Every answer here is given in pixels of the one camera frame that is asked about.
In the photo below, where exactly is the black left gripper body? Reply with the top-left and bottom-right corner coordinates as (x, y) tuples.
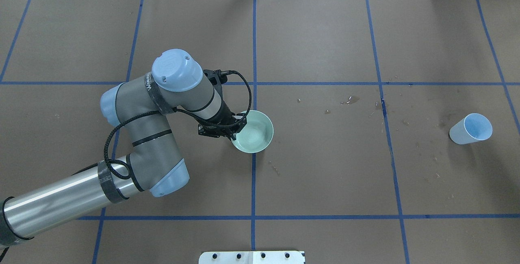
(197, 112), (247, 139)

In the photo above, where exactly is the green plastic bowl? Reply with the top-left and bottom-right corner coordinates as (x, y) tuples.
(232, 110), (274, 154)

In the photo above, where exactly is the light blue plastic cup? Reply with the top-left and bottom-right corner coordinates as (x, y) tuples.
(448, 113), (493, 145)

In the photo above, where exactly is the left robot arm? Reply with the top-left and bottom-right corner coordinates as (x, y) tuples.
(1, 49), (254, 249)

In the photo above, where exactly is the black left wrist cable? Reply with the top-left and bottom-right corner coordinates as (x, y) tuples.
(103, 69), (253, 180)

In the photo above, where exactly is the white camera stand base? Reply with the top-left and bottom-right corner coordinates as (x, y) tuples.
(198, 251), (306, 264)

